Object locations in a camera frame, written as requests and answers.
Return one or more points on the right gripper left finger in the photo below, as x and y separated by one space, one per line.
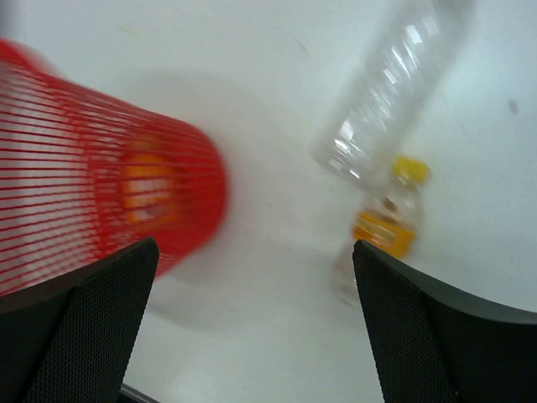
69 339

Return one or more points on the orange juice bottle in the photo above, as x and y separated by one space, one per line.
148 185

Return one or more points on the clear plastic bottle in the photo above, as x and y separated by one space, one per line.
414 49

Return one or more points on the clear bottle yellow cap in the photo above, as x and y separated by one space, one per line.
389 219

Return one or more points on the red mesh plastic bin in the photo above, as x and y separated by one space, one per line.
62 149

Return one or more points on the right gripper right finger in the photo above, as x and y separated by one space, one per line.
433 342

